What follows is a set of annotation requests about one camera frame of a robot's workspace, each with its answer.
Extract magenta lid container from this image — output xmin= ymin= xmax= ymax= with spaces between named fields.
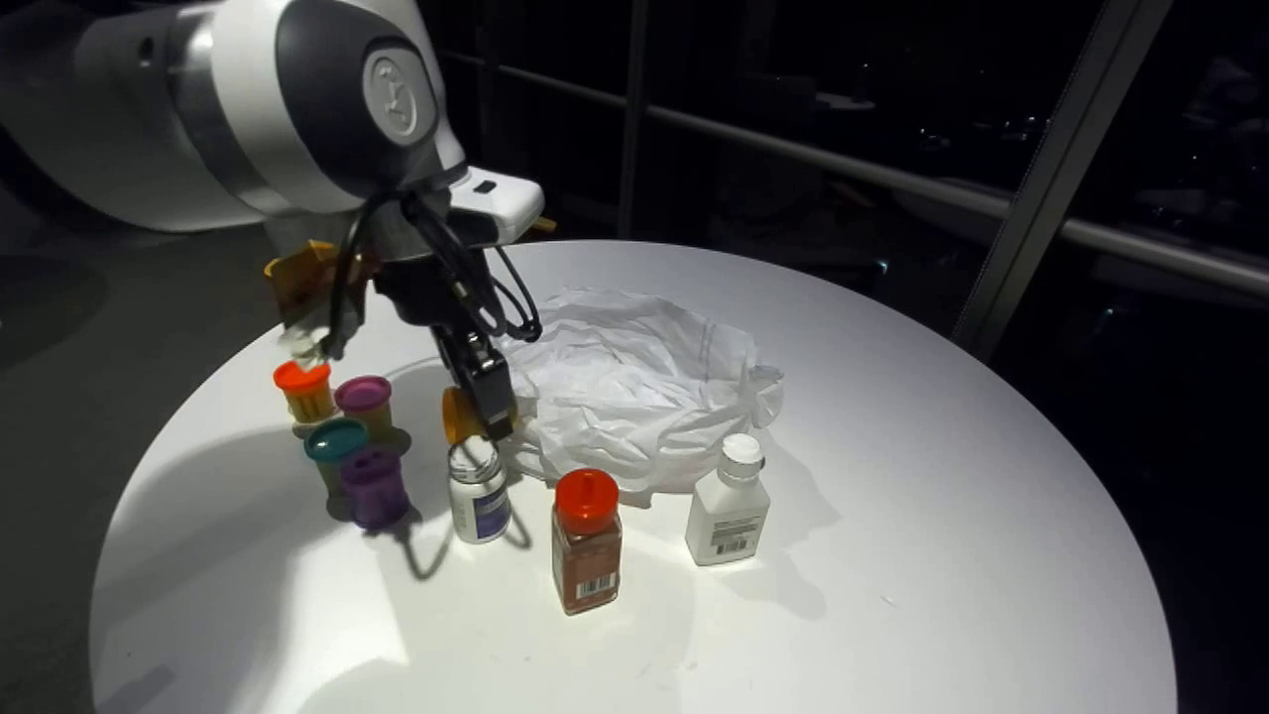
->
xmin=331 ymin=376 xmax=393 ymax=440

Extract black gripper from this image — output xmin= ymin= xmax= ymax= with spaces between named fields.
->
xmin=376 ymin=251 xmax=515 ymax=440

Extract metal railing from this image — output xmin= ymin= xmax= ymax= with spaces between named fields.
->
xmin=446 ymin=52 xmax=1269 ymax=296

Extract teal lid green cup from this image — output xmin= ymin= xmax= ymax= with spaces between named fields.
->
xmin=306 ymin=415 xmax=367 ymax=491

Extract orange lid yellow cup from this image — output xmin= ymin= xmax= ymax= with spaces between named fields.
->
xmin=272 ymin=362 xmax=331 ymax=423

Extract yellow lid container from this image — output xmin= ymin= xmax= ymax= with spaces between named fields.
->
xmin=438 ymin=389 xmax=485 ymax=445

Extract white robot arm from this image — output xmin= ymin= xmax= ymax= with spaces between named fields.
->
xmin=0 ymin=0 xmax=543 ymax=440

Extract white plastic bag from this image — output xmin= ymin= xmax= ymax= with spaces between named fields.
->
xmin=507 ymin=288 xmax=786 ymax=499

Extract red lid spice jar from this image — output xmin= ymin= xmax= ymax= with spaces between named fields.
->
xmin=552 ymin=466 xmax=622 ymax=614

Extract white square bottle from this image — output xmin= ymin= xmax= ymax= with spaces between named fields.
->
xmin=687 ymin=432 xmax=768 ymax=568

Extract white round pill bottle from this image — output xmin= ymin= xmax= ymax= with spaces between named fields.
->
xmin=446 ymin=437 xmax=511 ymax=543

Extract purple bottle with holes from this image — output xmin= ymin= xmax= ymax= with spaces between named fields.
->
xmin=339 ymin=446 xmax=407 ymax=530

